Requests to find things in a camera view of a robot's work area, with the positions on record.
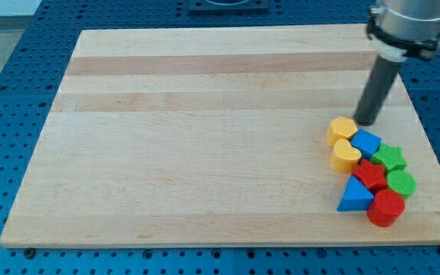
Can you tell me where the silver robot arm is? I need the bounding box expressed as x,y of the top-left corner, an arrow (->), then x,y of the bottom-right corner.
366,0 -> 440,63

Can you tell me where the wooden board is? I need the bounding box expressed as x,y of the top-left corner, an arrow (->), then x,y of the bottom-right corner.
0,24 -> 440,248

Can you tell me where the yellow hexagon block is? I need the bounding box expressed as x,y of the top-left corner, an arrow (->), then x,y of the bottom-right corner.
326,116 -> 358,147

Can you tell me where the yellow heart block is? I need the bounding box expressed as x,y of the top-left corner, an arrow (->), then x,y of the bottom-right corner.
329,139 -> 362,173

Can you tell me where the blue cube block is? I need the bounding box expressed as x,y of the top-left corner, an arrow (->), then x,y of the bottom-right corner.
351,129 -> 381,160

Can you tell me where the blue triangle block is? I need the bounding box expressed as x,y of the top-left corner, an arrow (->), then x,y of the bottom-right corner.
337,176 -> 374,212

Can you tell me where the red star block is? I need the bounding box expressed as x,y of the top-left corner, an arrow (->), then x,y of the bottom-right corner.
352,159 -> 388,193

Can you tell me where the green star block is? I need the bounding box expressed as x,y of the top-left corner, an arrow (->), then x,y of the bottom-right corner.
370,143 -> 407,172

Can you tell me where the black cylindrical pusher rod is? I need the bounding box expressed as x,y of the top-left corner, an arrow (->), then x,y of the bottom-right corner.
353,56 -> 403,126

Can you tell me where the red cylinder block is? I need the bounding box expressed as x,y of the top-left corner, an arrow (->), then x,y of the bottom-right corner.
367,189 -> 406,228

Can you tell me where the green cylinder block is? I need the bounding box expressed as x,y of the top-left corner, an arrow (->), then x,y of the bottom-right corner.
386,170 -> 417,199

